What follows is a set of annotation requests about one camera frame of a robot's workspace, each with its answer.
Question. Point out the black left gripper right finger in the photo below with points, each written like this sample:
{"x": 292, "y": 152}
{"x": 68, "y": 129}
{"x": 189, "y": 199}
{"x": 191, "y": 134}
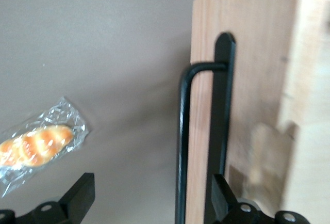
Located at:
{"x": 232, "y": 213}

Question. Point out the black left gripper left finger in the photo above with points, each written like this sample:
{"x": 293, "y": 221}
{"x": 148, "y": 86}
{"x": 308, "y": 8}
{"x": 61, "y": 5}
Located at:
{"x": 74, "y": 206}

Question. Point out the light wooden drawer cabinet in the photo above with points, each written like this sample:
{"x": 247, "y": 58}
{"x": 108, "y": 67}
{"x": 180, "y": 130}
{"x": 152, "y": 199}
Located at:
{"x": 314, "y": 105}

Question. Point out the bread roll in clear wrapper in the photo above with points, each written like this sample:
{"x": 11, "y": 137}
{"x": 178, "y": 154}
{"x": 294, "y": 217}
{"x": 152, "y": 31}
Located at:
{"x": 38, "y": 144}

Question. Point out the brown table cover sheet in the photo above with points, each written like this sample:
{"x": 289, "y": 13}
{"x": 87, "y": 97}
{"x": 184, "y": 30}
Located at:
{"x": 103, "y": 40}

